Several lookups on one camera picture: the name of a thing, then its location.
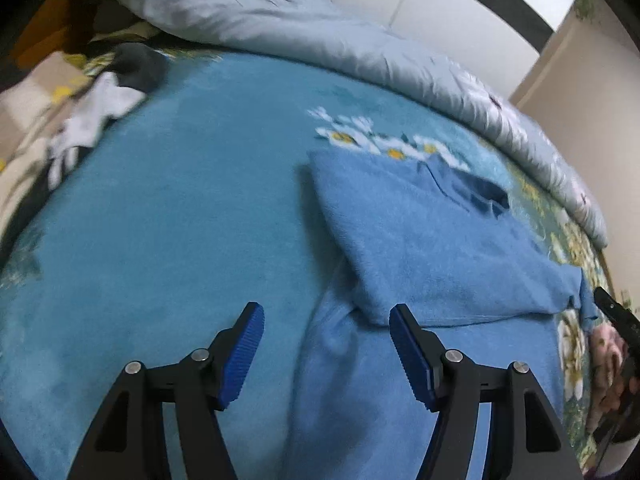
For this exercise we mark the blue floral blanket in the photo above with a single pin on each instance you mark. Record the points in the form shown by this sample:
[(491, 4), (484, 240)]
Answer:
[(190, 200)]

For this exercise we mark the dark grey cloth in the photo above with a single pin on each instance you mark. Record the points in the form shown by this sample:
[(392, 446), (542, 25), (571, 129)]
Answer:
[(142, 67)]

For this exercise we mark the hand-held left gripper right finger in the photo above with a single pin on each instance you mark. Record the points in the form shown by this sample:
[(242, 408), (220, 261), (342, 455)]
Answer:
[(412, 360)]

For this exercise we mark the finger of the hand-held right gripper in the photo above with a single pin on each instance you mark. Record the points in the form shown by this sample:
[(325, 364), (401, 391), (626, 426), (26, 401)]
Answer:
[(612, 307), (631, 400)]

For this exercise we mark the white cloth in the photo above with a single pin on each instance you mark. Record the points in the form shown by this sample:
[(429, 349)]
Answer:
[(92, 115)]

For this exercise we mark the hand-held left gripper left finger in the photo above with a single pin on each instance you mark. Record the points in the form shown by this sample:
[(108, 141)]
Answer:
[(244, 357)]

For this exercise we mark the beige plaid blanket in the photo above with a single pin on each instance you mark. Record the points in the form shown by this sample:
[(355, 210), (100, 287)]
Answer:
[(30, 110)]

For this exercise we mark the blue sweater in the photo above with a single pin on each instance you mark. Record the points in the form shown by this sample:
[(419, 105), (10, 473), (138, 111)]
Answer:
[(430, 240)]

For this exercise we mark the light grey floral quilt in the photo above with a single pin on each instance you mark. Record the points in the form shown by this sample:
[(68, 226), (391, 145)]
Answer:
[(280, 15)]

